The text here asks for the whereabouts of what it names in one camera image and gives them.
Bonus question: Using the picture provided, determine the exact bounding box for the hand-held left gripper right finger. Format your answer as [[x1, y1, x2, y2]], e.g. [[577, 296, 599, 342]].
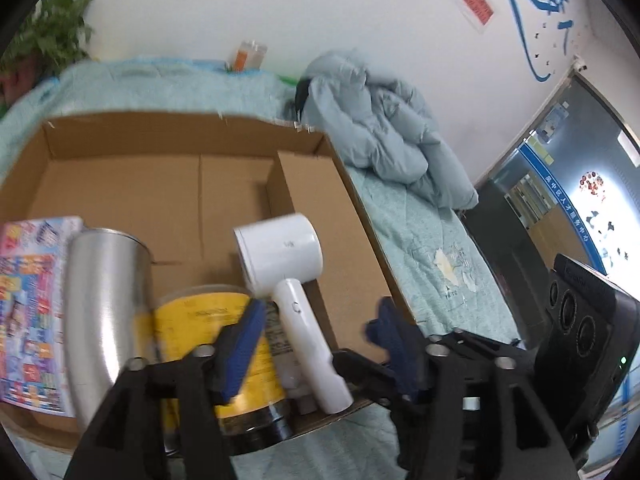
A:
[[366, 298, 581, 480]]

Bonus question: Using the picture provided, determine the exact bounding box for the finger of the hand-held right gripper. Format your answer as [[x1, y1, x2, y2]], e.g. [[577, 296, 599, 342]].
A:
[[332, 349, 401, 406]]

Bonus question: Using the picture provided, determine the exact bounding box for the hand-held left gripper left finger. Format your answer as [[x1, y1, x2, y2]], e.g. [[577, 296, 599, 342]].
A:
[[64, 299, 267, 480]]

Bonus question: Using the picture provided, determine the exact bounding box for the yellow can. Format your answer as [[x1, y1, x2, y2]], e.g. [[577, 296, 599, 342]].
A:
[[152, 285, 296, 457]]

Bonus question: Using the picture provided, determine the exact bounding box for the white hair dryer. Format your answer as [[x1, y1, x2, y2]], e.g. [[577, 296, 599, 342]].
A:
[[233, 213, 355, 415]]

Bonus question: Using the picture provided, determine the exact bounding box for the silver metal tumbler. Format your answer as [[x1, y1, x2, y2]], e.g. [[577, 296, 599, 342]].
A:
[[64, 228, 157, 433]]

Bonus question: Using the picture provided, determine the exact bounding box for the brown cardboard box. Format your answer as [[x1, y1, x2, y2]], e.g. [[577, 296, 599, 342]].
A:
[[0, 112, 418, 456]]

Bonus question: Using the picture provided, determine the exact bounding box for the teal quilted blanket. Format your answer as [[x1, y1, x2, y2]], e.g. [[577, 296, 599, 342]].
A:
[[0, 57, 526, 480]]

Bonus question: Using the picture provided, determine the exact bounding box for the glass door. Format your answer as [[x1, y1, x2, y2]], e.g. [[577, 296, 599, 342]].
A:
[[462, 67, 640, 471]]

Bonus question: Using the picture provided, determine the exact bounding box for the colourful printed toy box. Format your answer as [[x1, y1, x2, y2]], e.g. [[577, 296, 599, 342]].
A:
[[0, 216, 85, 418]]

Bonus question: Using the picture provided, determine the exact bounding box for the light blue puffer jacket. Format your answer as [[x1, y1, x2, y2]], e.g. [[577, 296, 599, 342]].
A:
[[296, 49, 480, 209]]

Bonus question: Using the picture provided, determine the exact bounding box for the dark cloth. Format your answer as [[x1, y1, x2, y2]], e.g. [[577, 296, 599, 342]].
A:
[[294, 79, 313, 123]]

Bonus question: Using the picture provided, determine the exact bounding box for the glass jar with orange label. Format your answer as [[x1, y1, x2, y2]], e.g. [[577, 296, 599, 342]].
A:
[[235, 40, 268, 72]]

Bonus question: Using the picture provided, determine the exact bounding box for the green potted plant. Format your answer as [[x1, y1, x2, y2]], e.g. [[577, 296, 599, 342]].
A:
[[0, 0, 96, 111]]

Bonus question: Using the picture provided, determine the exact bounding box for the blue wall decal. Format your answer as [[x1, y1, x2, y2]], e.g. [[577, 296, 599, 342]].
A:
[[482, 0, 581, 83]]

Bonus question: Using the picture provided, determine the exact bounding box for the red wall notice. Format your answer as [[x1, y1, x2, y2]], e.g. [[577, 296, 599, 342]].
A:
[[456, 0, 498, 36]]

